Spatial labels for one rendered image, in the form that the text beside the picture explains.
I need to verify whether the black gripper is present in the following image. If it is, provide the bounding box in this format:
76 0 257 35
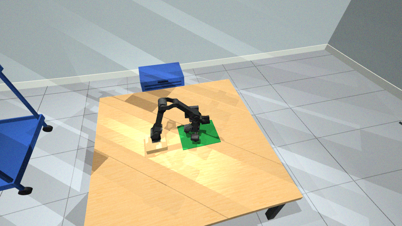
191 122 200 142

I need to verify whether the green circuit board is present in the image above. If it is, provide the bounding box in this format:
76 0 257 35
177 120 221 150

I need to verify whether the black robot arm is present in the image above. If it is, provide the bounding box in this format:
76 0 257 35
150 97 210 143

